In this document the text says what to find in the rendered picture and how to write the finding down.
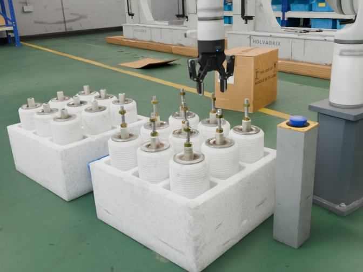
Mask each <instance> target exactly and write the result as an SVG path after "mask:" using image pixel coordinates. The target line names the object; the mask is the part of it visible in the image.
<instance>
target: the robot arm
mask: <svg viewBox="0 0 363 272"><path fill-rule="evenodd" d="M325 1H326V3H327V4H328V5H329V6H330V8H331V9H332V10H333V11H334V12H336V13H338V14H340V15H357V17H356V20H355V22H354V23H353V24H352V25H351V26H349V27H347V28H344V29H341V30H338V31H336V32H335V35H334V44H333V58H332V70H331V82H330V95H329V102H328V104H329V105H330V106H332V107H336V108H343V109H356V108H362V107H363V0H325ZM197 14H198V24H197V30H188V31H187V32H186V37H187V38H197V43H198V57H197V58H196V59H188V60H187V64H188V68H189V75H190V79H191V80H193V81H196V82H197V93H198V94H199V95H200V96H203V95H204V83H203V80H204V78H205V76H206V75H207V72H210V71H213V70H214V71H217V72H218V73H219V75H220V77H221V79H220V91H221V92H222V93H224V92H226V90H227V79H228V77H231V76H233V73H234V62H235V56H234V55H225V52H224V51H225V26H224V0H198V1H197ZM225 60H226V62H227V65H226V71H225V68H224V66H223V62H224V61H225ZM197 63H199V65H200V68H199V70H198V74H196V66H197Z"/></svg>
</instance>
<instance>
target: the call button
mask: <svg viewBox="0 0 363 272"><path fill-rule="evenodd" d="M289 122H290V123H291V125H294V126H304V125H305V123H306V122H307V118H306V117H304V116H300V115H294V116H291V117H290V118H289Z"/></svg>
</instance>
